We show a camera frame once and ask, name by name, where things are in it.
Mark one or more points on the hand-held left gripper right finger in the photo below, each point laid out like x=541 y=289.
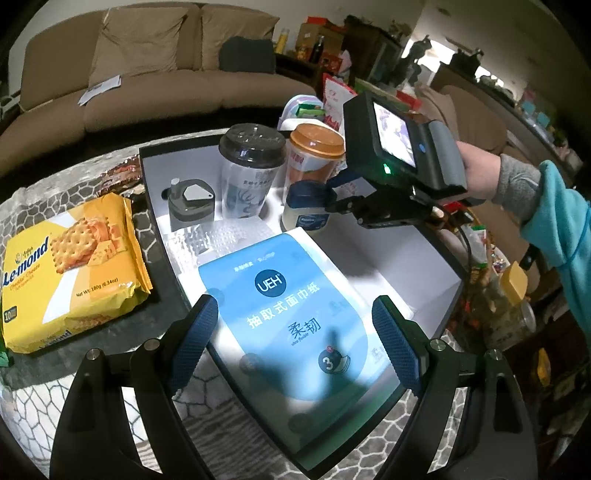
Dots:
x=397 y=346

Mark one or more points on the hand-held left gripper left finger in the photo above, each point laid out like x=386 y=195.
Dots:
x=194 y=341

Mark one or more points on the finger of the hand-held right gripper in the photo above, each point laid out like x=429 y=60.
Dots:
x=346 y=182
x=346 y=205

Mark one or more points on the cup with orange lid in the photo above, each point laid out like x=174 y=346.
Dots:
x=314 y=157

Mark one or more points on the white jar with blue lid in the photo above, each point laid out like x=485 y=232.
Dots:
x=304 y=210

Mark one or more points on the white cardboard box container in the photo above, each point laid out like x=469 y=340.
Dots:
x=415 y=258

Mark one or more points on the clear cup with black lid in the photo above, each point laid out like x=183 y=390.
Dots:
x=249 y=175

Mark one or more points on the blue white tissue pack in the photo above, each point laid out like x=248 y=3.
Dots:
x=295 y=300

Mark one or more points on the person's right forearm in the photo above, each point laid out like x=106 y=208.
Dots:
x=554 y=221

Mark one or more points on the person's right hand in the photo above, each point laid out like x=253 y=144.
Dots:
x=478 y=170

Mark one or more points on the beige armchair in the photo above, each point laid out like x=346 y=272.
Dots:
x=461 y=115

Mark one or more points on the red white plastic bag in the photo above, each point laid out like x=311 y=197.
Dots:
x=337 y=99

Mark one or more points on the dark figurine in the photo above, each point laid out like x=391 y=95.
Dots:
x=417 y=57

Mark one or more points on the dark wooden cabinet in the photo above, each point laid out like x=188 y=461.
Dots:
x=371 y=50

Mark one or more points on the pile of snack packets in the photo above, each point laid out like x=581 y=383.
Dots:
x=480 y=277

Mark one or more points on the plastic jar with yellow lid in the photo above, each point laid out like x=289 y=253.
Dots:
x=510 y=300

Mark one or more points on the dark glass bottle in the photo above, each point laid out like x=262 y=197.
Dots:
x=316 y=50

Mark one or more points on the yellow cracker pack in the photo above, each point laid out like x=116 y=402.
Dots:
x=69 y=272

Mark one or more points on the brown cardboard box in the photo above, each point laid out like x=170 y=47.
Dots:
x=318 y=30

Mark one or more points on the yellow bottle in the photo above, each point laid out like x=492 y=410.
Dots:
x=282 y=40

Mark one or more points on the dark grey cushion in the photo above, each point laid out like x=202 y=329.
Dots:
x=247 y=53

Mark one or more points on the brown snack wrapper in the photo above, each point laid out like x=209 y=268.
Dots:
x=125 y=171

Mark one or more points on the small green packet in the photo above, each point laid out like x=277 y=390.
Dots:
x=3 y=359

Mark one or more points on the beige sofa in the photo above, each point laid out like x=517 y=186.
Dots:
x=152 y=55

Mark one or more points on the white paper sheet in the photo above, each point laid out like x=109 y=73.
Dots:
x=99 y=90

